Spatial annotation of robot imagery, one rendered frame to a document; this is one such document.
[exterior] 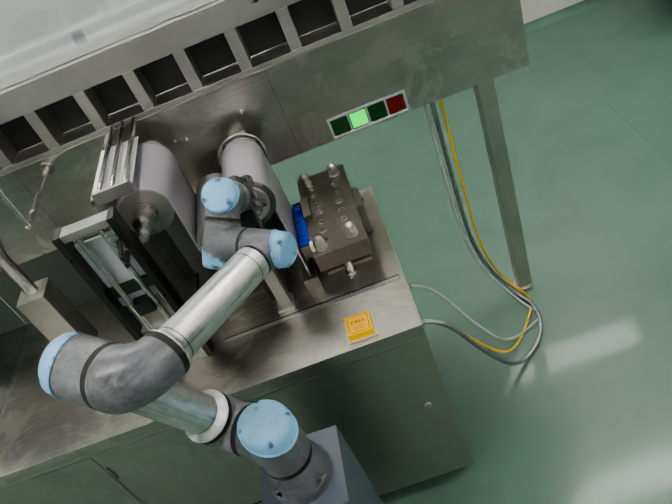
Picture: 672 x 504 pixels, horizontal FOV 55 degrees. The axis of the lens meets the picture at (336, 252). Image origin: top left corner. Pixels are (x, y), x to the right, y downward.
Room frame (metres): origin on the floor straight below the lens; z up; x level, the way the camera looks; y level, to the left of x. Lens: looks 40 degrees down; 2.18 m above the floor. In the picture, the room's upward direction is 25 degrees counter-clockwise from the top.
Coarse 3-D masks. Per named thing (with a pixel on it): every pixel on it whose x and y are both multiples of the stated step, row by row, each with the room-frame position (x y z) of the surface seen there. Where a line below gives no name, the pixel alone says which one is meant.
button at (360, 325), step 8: (368, 312) 1.22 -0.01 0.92; (344, 320) 1.23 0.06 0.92; (352, 320) 1.22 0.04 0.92; (360, 320) 1.20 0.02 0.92; (368, 320) 1.19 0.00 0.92; (352, 328) 1.19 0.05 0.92; (360, 328) 1.18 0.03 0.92; (368, 328) 1.16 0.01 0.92; (352, 336) 1.17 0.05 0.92; (360, 336) 1.16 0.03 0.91
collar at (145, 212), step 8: (136, 208) 1.47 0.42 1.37; (144, 208) 1.45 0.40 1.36; (152, 208) 1.46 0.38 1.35; (136, 216) 1.43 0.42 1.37; (144, 216) 1.42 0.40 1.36; (152, 216) 1.43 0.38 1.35; (136, 224) 1.42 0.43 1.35; (152, 224) 1.42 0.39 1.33; (136, 232) 1.42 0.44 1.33; (152, 232) 1.42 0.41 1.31
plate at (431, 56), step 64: (448, 0) 1.70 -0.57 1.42; (512, 0) 1.68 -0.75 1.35; (320, 64) 1.74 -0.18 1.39; (384, 64) 1.72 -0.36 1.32; (448, 64) 1.70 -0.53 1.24; (512, 64) 1.68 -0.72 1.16; (128, 128) 1.80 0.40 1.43; (192, 128) 1.78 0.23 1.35; (256, 128) 1.77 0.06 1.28; (320, 128) 1.75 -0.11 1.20; (64, 192) 1.83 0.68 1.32
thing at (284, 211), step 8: (272, 176) 1.62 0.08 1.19; (280, 192) 1.62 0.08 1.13; (280, 200) 1.56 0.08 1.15; (280, 208) 1.50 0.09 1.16; (288, 208) 1.62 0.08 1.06; (280, 216) 1.44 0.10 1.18; (288, 216) 1.56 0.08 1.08; (288, 224) 1.49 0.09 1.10; (296, 232) 1.56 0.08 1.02; (296, 240) 1.49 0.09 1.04
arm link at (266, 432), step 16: (272, 400) 0.91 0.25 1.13; (240, 416) 0.89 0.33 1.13; (256, 416) 0.88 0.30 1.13; (272, 416) 0.87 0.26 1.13; (288, 416) 0.86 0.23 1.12; (240, 432) 0.86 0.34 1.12; (256, 432) 0.84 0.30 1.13; (272, 432) 0.83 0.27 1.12; (288, 432) 0.83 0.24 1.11; (240, 448) 0.86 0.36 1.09; (256, 448) 0.81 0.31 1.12; (272, 448) 0.81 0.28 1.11; (288, 448) 0.81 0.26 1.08; (304, 448) 0.83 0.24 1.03; (272, 464) 0.81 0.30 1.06; (288, 464) 0.81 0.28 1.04
